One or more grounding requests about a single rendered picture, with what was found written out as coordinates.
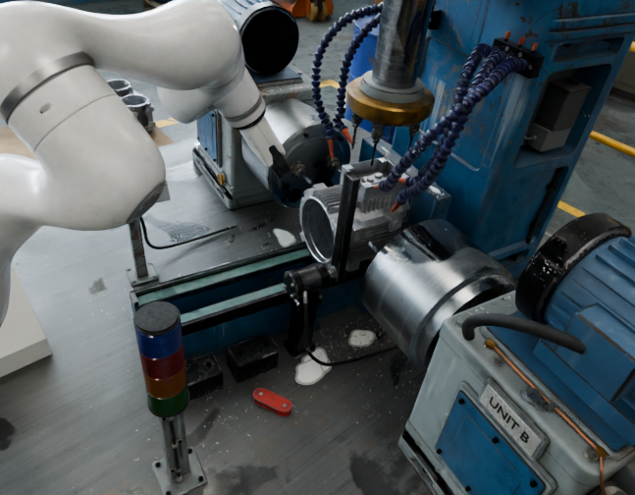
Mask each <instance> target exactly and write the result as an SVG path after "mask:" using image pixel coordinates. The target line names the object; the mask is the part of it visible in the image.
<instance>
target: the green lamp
mask: <svg viewBox="0 0 635 495"><path fill-rule="evenodd" d="M146 393H147V398H148V403H149V406H150V407H151V408H152V410H153V411H154V412H156V413H159V414H162V415H169V414H173V413H177V412H179V411H180V410H181V409H182V408H183V407H184V406H185V405H186V403H187V400H188V389H187V380H186V385H185V387H184V388H183V390H182V391H181V392H180V393H179V394H178V395H176V396H174V397H171V398H166V399H160V398H156V397H153V396H151V395H150V394H149V393H148V392H147V390H146Z"/></svg>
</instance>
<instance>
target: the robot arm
mask: <svg viewBox="0 0 635 495"><path fill-rule="evenodd" d="M96 69H97V70H103V71H107V72H111V73H114V74H118V75H121V76H124V77H127V78H130V79H133V80H136V81H139V82H142V83H148V84H152V85H155V86H157V92H158V97H159V99H160V102H161V104H162V106H163V108H164V109H165V111H166V112H167V113H168V114H169V115H170V116H171V117H172V118H173V119H175V120H176V121H178V122H180V123H183V124H189V123H192V122H194V121H195V120H197V119H199V118H201V117H202V116H204V115H205V114H207V113H209V112H210V111H212V110H214V109H218V111H219V112H220V114H221V115H222V117H223V118H224V120H225V121H226V123H227V124H228V125H229V126H230V127H233V128H234V129H235V130H239V131H240V133H241V134H242V136H243V138H244V139H245V141H246V143H247V144H248V146H249V147H250V149H251V150H252V151H253V152H254V154H255V155H256V156H257V157H258V158H259V159H260V160H261V161H262V163H263V164H264V165H265V166H267V167H271V168H272V170H273V172H274V173H275V175H276V176H277V177H278V178H279V179H281V178H283V177H284V175H286V174H287V173H288V172H290V171H291V169H290V167H289V165H288V164H287V162H286V160H285V159H284V157H283V156H282V155H285V154H286V152H285V150H284V148H283V146H282V144H281V143H280V141H279V139H278V137H277V136H276V134H275V132H274V131H273V129H272V127H271V126H270V124H269V123H268V121H267V119H266V118H265V116H264V115H265V112H266V107H265V100H264V98H263V97H262V95H261V93H260V91H259V89H258V88H257V86H256V84H255V82H254V81H253V79H252V77H251V75H250V74H249V72H248V70H247V68H246V67H245V59H244V54H243V48H242V43H241V39H240V35H239V31H238V27H237V24H236V22H235V20H234V19H233V17H232V16H231V14H230V13H229V12H228V11H227V9H226V8H225V7H224V6H222V5H221V4H220V3H218V2H217V1H215V0H173V1H171V2H169V3H166V4H164V5H162V6H160V7H158V8H155V9H153V10H150V11H147V12H143V13H139V14H133V15H105V14H96V13H89V12H86V11H81V10H77V9H72V8H68V7H64V6H60V5H55V4H50V3H44V2H37V1H13V2H6V3H1V4H0V118H1V119H2V120H3V121H4V122H5V123H6V125H7V126H8V127H9V128H10V129H11V130H12V131H13V132H14V133H15V134H16V136H17V137H18V138H19V139H20V140H21V141H22V142H23V143H24V144H25V146H26V147H27V148H28V149H29V150H30V151H31V152H32V153H33V155H34V156H35V157H36V158H37V159H38V160H34V159H31V158H28V157H25V156H21V155H16V154H9V153H0V328H1V326H2V324H3V321H4V319H5V317H6V314H7V310H8V306H9V299H10V287H11V263H12V260H13V257H14V255H15V254H16V252H17V251H18V250H19V248H20V247H21V246H22V245H23V244H24V243H25V242H26V241H27V240H28V239H29V238H31V237H32V236H33V235H34V234H35V233H36V232H37V231H38V230H39V229H40V228H41V227H42V226H51V227H58V228H63V229H70V230H76V231H105V230H110V229H115V228H119V227H121V226H124V225H127V224H129V223H131V222H133V221H135V220H136V219H139V218H140V217H141V216H142V215H143V214H145V213H146V212H147V211H148V210H149V209H150V208H151V207H152V206H153V205H154V204H155V202H156V201H157V199H158V198H159V197H160V195H161V194H162V193H163V189H164V186H165V179H166V166H165V162H164V159H163V156H162V154H161V152H160V150H159V148H158V147H157V145H156V144H155V142H154V141H153V139H152V138H151V136H150V135H149V134H148V132H147V131H146V130H145V128H144V127H143V126H142V124H141V123H140V122H139V121H138V119H137V118H136V117H135V116H134V114H133V113H132V112H131V110H130V109H129V108H128V107H127V106H126V104H125V103H124V102H123V101H122V99H121V98H120V97H119V96H118V95H117V94H116V92H115V91H114V90H113V89H112V88H111V86H110V85H109V84H107V83H106V81H105V80H104V79H103V78H102V77H101V75H100V74H99V73H98V72H97V71H96ZM280 152H281V153H282V154H281V153H280Z"/></svg>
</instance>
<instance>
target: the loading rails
mask: <svg viewBox="0 0 635 495"><path fill-rule="evenodd" d="M311 263H314V259H312V256H310V254H309V251H307V244H306V242H304V243H300V244H296V245H293V246H289V247H283V248H280V249H276V250H272V251H269V252H265V253H262V254H258V255H255V256H252V257H248V258H245V259H241V260H238V261H234V262H231V263H227V264H224V265H220V266H216V267H213V268H209V269H206V270H202V271H199V272H195V273H191V274H188V275H185V276H182V277H178V278H175V279H171V280H167V281H164V282H160V283H157V284H153V285H150V286H146V287H142V288H139V289H135V290H132V291H129V293H130V298H131V304H132V313H133V316H134V315H135V313H136V312H137V311H138V310H139V309H140V308H141V307H142V306H144V305H146V304H148V303H153V302H166V303H171V304H173V305H174V306H176V307H177V308H178V310H179V311H180V315H181V324H182V333H183V342H184V352H185V361H188V360H191V359H195V358H199V357H201V356H204V355H207V354H210V353H213V354H214V356H215V355H217V354H220V353H223V352H226V351H227V348H228V347H229V346H231V345H234V344H237V343H240V342H243V341H246V340H248V339H251V338H254V337H257V336H260V335H262V334H265V333H269V334H270V335H273V334H276V333H279V332H282V331H284V330H287V329H290V319H291V302H290V301H289V300H288V293H287V291H286V289H284V287H283V286H284V285H285V284H284V275H285V272H286V271H289V270H292V269H295V270H296V269H299V268H303V267H306V266H309V265H310V264H311ZM370 264H371V260H370V259H366V260H363V261H360V264H359V269H356V270H352V271H349V272H347V270H346V271H345V274H344V279H343V280H342V281H340V282H336V281H335V280H334V279H333V277H332V278H330V286H329V288H328V289H326V290H323V291H320V294H321V295H322V296H323V299H322V304H320V305H317V310H316V317H315V325H314V331H316V330H319V329H320V323H319V321H318V320H317V318H320V317H323V316H325V315H328V314H331V313H334V312H337V311H339V310H342V309H345V308H348V307H351V306H353V305H355V306H356V308H357V309H358V310H359V311H360V312H361V313H364V312H366V311H368V309H367V308H366V307H365V306H364V304H363V302H362V299H361V287H362V283H363V279H364V276H365V274H366V268H367V267H368V266H369V265H370Z"/></svg>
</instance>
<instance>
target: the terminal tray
mask: <svg viewBox="0 0 635 495"><path fill-rule="evenodd" d="M382 159H386V160H385V161H383V160H382ZM371 160H372V159H371ZM371 160H366V161H361V162H356V163H352V164H347V165H343V167H342V173H341V183H340V185H342V184H343V181H344V173H345V172H349V171H353V172H354V173H355V174H356V175H357V176H359V177H360V179H361V180H360V183H361V188H360V189H359V192H358V200H357V201H359V200H360V203H359V209H360V211H361V213H364V214H366V212H367V211H368V212H369V213H371V210H373V211H374V212H375V211H376V209H378V210H380V208H382V209H385V207H387V208H389V207H390V206H391V207H393V206H394V204H395V203H396V201H397V196H398V195H399V192H400V191H402V190H404V189H406V188H407V186H406V185H405V184H404V183H401V182H397V184H396V186H395V187H394V188H393V189H392V190H391V191H389V192H382V191H380V190H375V189H374V187H375V186H377V185H379V183H380V181H382V180H386V179H387V178H388V175H389V174H390V173H391V170H392V169H393V168H395V167H396V165H395V164H393V163H392V162H391V161H390V160H389V159H387V158H386V157H381V158H376V159H374V163H373V166H371V165H370V164H371ZM347 166H350V167H351V168H347ZM366 183H369V185H366Z"/></svg>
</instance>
